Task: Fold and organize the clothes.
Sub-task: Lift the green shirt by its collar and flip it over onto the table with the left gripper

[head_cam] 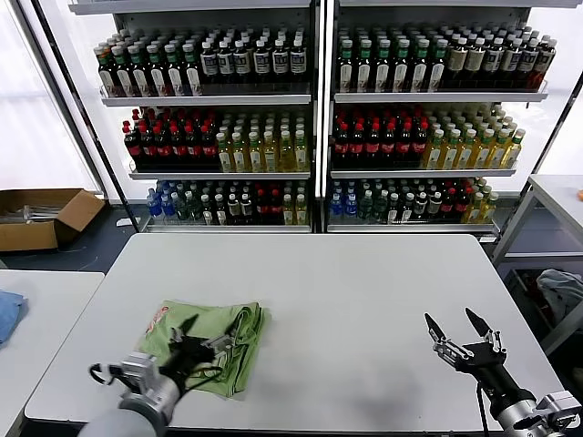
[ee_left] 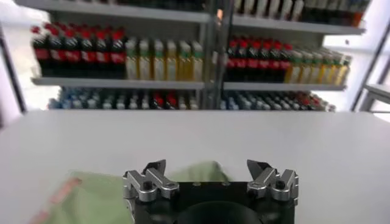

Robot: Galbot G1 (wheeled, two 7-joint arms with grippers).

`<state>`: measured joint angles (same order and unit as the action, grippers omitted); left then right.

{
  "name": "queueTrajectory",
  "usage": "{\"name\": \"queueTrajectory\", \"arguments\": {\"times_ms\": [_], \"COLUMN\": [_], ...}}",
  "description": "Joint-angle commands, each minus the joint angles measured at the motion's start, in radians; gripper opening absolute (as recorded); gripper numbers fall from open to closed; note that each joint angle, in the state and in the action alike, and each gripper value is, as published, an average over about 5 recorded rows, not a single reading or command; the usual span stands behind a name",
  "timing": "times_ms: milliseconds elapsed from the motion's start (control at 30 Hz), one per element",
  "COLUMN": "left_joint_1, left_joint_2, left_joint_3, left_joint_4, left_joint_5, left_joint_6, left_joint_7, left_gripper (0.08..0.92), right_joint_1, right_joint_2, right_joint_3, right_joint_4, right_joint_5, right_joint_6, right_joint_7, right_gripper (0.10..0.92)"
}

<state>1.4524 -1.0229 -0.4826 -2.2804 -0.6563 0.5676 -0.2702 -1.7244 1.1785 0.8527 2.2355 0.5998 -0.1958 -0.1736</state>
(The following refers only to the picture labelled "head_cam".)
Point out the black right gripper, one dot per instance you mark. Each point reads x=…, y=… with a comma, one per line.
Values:
x=489, y=368

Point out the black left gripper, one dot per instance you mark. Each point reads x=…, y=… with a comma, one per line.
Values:
x=189, y=357

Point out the green polo shirt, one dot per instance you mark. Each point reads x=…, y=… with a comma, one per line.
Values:
x=248, y=337

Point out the grey cloth bundle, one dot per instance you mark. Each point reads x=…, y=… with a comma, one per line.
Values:
x=562, y=291

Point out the small dark drink bottle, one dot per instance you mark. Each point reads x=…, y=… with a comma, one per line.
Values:
x=233, y=209
x=220, y=211
x=393, y=211
x=246, y=209
x=434, y=207
x=207, y=211
x=420, y=207
x=406, y=210

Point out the green tinted water bottle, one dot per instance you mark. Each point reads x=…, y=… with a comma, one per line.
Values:
x=194, y=208
x=365, y=209

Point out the blue drink bottle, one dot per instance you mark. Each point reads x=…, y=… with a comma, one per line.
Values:
x=154, y=207
x=336, y=207
x=350, y=207
x=167, y=207

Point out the yellow tea bottle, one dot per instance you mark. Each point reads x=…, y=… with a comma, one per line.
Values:
x=287, y=211
x=466, y=152
x=254, y=155
x=223, y=155
x=285, y=155
x=514, y=152
x=451, y=152
x=436, y=152
x=270, y=155
x=488, y=209
x=300, y=155
x=498, y=152
x=301, y=211
x=483, y=152
x=475, y=209
x=239, y=155

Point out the white paper scrap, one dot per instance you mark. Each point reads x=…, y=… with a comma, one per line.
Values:
x=123, y=222

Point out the red cap cola bottle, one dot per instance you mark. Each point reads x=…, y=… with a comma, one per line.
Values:
x=388, y=145
x=193, y=148
x=131, y=148
x=341, y=145
x=448, y=205
x=404, y=145
x=178, y=148
x=261, y=207
x=419, y=145
x=461, y=205
x=274, y=207
x=162, y=148
x=372, y=145
x=208, y=148
x=147, y=148
x=357, y=145

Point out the blue folded cloth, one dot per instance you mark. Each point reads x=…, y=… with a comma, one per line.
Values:
x=9, y=314

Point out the brown cardboard box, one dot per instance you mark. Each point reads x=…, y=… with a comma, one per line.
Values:
x=27, y=236

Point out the clear plastic packaging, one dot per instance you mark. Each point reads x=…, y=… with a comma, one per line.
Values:
x=32, y=214

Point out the white metal shelf rack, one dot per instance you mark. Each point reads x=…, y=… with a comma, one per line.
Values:
x=437, y=97
x=205, y=100

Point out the green cap dark tea bottle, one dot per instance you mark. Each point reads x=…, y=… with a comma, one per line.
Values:
x=420, y=68
x=123, y=75
x=139, y=75
x=107, y=75
x=401, y=68
x=174, y=73
x=438, y=68
x=192, y=73
x=345, y=68
x=381, y=68
x=363, y=68
x=156, y=73

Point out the white cap navy label bottle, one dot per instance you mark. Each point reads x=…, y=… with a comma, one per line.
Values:
x=511, y=61
x=261, y=61
x=297, y=61
x=225, y=64
x=493, y=61
x=279, y=61
x=242, y=61
x=528, y=61
x=207, y=64
x=545, y=61

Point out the beige label dark bottle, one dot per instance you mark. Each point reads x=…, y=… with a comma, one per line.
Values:
x=457, y=64
x=474, y=64

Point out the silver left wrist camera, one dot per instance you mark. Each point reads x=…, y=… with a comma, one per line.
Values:
x=139, y=368

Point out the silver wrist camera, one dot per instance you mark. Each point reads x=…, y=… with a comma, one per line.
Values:
x=139, y=368
x=560, y=405

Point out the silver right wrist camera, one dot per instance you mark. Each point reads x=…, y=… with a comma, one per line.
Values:
x=560, y=405

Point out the black slanted frame post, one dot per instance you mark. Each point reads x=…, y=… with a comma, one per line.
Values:
x=551, y=136
x=119, y=200

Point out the grey metal frame table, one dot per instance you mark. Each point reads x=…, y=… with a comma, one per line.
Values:
x=558, y=191

